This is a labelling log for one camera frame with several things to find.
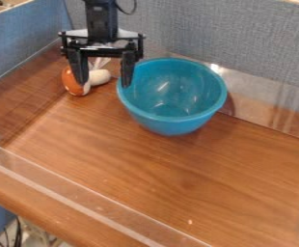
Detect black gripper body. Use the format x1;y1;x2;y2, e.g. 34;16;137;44
57;29;144;59

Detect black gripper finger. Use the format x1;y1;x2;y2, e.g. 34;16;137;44
66;49;89;85
121;51;134;88

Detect brown and white toy mushroom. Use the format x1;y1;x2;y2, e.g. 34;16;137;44
61;67;110;96

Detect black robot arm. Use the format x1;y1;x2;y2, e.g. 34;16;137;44
57;0;144;88

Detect blue plastic bowl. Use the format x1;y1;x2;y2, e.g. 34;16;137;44
116;58;228;136

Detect clear acrylic tray barrier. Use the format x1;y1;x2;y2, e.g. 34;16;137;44
0;45;299;247

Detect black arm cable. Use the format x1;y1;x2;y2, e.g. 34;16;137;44
113;0;138;15

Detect black cables under table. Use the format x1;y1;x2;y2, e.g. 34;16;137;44
0;215;24;247

